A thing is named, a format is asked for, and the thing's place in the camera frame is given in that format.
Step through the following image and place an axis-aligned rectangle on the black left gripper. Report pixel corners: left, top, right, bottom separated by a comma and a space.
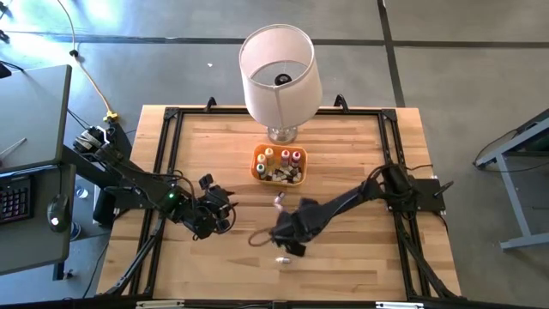
196, 173, 239, 233

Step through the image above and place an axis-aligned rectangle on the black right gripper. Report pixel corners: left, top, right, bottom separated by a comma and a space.
272, 197, 321, 258

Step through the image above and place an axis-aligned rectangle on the yellow plastic bin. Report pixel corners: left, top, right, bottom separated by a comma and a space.
250, 142, 310, 188

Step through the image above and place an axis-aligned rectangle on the table lamp with white shade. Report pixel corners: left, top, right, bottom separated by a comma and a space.
238, 23, 323, 146

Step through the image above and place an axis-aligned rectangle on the black power supply box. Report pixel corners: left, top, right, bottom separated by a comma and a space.
92, 188, 119, 228

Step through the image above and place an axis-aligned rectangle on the black computer mouse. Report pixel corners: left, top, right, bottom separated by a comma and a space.
45, 192, 71, 234

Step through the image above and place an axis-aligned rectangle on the grey desk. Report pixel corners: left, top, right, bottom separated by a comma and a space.
0, 163, 77, 276
0, 64, 73, 175

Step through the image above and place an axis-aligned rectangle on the black keyboard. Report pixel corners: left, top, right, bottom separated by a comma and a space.
0, 174, 34, 225

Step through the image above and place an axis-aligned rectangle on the silver pen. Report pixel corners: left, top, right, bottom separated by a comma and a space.
0, 136, 27, 158

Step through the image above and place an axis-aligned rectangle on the grey metal table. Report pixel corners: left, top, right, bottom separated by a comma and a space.
474, 106, 549, 252

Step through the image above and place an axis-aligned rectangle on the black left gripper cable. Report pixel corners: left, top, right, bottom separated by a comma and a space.
169, 169, 238, 236

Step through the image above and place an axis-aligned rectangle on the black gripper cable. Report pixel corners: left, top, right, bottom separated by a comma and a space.
169, 169, 238, 236
247, 226, 275, 248

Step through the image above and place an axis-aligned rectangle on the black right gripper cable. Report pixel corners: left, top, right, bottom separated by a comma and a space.
247, 226, 275, 248

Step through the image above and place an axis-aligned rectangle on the black aluminium table frame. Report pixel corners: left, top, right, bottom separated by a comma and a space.
102, 106, 458, 301

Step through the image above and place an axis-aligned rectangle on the silver metal bracket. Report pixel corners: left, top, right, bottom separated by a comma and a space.
375, 301, 425, 309
136, 300, 185, 309

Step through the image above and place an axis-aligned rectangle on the yellow extension cable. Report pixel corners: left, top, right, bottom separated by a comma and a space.
55, 0, 121, 124

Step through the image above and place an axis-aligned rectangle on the black floor cable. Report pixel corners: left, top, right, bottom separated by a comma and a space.
473, 126, 549, 173

